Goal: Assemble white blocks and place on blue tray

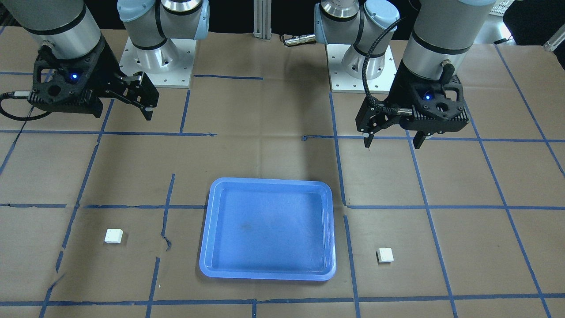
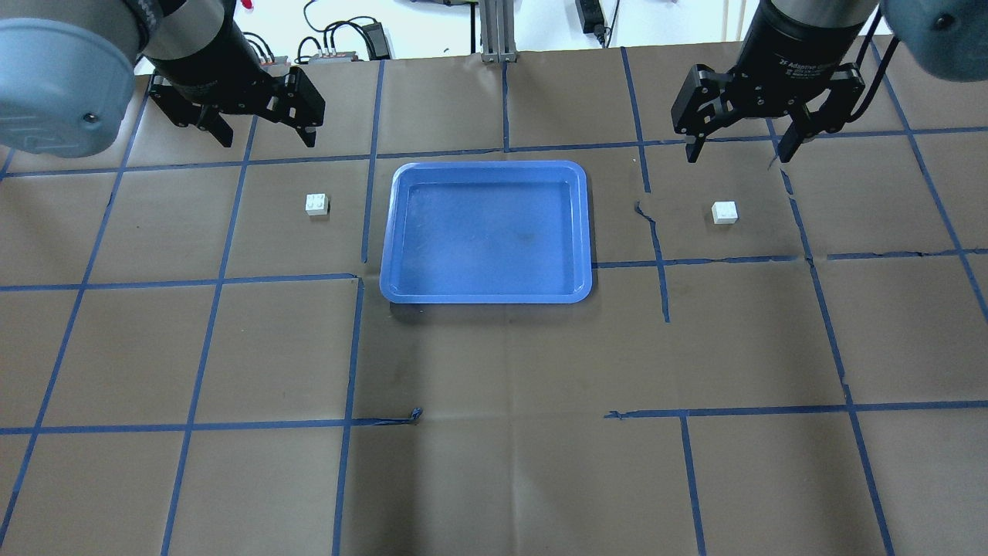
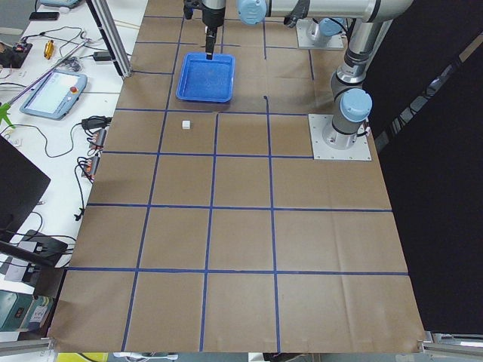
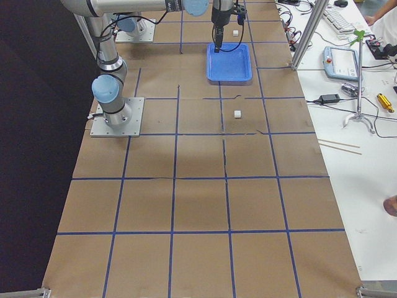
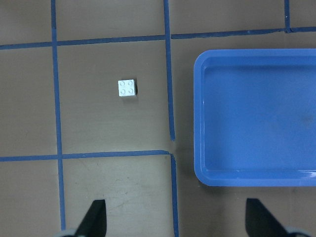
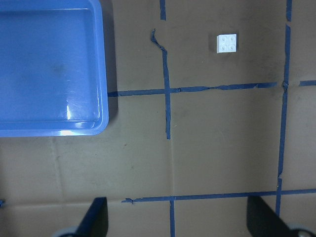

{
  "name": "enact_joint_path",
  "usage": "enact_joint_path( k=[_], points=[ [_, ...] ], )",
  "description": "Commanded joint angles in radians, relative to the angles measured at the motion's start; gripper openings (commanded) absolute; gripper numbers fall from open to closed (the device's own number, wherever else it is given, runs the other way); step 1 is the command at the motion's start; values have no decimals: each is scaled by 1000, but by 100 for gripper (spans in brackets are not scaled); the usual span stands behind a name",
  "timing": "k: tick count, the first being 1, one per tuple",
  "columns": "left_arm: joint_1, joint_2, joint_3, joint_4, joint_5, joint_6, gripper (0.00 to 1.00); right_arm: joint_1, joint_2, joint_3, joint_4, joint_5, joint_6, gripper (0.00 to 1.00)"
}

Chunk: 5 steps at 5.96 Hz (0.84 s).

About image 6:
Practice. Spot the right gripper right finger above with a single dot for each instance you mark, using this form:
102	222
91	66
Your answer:
262	221

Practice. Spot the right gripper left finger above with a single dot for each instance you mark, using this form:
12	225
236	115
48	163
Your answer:
95	221

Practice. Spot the white block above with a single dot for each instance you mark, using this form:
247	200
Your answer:
226	43

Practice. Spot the blue plastic tray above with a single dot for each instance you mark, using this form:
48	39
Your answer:
52	68

